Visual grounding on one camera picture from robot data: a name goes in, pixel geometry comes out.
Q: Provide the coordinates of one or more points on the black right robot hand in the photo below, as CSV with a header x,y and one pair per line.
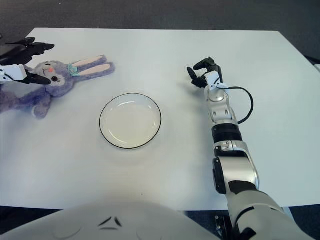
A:
x,y
212,75

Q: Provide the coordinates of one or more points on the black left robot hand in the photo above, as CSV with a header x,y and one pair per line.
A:
x,y
17,53

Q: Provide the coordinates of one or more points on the purple plush bunny doll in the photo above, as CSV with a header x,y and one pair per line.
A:
x,y
60,85

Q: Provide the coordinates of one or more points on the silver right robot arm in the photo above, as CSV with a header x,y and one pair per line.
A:
x,y
235,170

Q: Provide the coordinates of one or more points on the white plate with black rim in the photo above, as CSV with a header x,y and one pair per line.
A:
x,y
130,122

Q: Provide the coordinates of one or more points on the grey table leg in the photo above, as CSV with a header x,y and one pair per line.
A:
x,y
287,211

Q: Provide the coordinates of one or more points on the grey robot torso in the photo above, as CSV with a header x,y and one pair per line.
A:
x,y
125,220

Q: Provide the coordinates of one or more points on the black perforated bracket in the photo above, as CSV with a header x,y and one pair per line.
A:
x,y
221,225

